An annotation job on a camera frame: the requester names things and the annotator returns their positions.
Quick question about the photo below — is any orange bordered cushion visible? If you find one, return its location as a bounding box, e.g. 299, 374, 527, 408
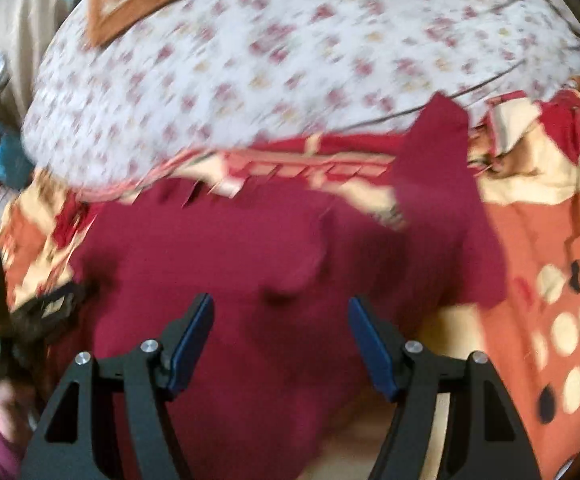
85, 0, 271, 48

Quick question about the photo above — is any white floral quilt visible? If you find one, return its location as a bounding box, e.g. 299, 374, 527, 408
22, 0, 580, 201

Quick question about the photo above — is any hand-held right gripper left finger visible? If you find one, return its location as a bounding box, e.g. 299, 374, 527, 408
20, 292, 216, 480

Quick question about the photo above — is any person's left forearm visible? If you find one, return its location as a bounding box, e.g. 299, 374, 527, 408
0, 382, 38, 473

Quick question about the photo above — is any blue bag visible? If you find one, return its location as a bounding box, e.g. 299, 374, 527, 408
0, 125, 35, 187

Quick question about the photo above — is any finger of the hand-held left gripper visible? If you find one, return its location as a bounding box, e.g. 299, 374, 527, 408
12, 282, 93, 333

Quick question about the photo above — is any beige curtain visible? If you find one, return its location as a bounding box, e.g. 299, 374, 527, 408
0, 0, 88, 108

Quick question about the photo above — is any maroon shirt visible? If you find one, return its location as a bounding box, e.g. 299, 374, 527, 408
67, 92, 508, 480

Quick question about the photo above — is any red orange printed blanket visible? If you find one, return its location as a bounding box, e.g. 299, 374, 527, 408
0, 75, 580, 480

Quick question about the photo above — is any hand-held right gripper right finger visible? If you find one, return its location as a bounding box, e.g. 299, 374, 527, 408
347, 296, 541, 480

